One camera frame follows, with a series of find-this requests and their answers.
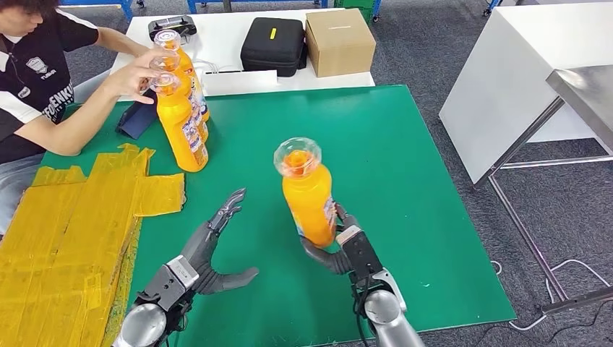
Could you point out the black remote controller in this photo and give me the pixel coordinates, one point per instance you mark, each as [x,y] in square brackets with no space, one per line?
[172,26]

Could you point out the green table mat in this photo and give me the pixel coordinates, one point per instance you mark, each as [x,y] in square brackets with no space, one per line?
[383,191]

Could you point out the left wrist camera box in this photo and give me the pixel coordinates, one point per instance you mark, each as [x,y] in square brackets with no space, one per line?
[170,282]

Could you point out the blue tablet case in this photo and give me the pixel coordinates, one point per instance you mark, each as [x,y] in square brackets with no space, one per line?
[136,120]

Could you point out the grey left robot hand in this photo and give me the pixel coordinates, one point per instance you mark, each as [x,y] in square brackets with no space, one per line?
[203,249]

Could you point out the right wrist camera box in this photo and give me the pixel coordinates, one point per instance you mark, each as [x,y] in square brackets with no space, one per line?
[361,254]

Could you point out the person's left forearm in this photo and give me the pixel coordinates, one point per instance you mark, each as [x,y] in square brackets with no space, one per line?
[122,43]

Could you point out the steel table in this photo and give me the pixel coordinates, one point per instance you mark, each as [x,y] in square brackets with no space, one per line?
[584,93]

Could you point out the brown cardboard box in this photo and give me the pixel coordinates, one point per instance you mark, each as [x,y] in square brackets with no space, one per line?
[341,43]

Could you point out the person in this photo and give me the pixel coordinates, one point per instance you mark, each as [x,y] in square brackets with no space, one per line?
[33,81]

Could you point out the person's right forearm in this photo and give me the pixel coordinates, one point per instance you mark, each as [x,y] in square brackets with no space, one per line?
[67,129]

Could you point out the white cabinet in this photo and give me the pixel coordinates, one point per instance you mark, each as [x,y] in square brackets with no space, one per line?
[498,86]

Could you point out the orange detergent bottle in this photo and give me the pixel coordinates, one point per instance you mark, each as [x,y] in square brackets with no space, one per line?
[203,129]
[309,201]
[189,67]
[179,134]

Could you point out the green plastic crate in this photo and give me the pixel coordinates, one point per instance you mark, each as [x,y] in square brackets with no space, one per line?
[355,6]

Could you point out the white table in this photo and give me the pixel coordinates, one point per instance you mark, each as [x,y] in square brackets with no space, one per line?
[225,38]

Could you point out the black carrying case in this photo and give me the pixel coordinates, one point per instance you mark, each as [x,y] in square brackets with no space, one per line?
[273,47]

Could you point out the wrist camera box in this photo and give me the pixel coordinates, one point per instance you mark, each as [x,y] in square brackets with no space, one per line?
[361,254]
[170,282]

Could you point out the person's right hand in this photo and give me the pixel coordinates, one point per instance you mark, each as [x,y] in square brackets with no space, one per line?
[129,76]

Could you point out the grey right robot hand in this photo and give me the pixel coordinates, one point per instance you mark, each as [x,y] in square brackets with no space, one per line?
[330,261]

